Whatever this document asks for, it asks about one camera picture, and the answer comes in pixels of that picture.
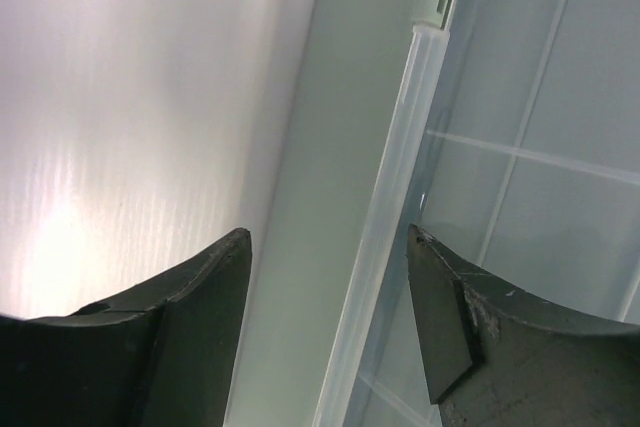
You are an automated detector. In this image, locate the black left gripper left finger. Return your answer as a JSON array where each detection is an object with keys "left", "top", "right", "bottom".
[{"left": 1, "top": 228, "right": 252, "bottom": 426}]

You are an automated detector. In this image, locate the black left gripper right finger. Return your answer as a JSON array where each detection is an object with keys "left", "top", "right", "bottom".
[{"left": 406, "top": 225, "right": 639, "bottom": 426}]

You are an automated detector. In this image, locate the green translucent tool box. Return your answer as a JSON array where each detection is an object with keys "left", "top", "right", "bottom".
[{"left": 226, "top": 0, "right": 639, "bottom": 426}]

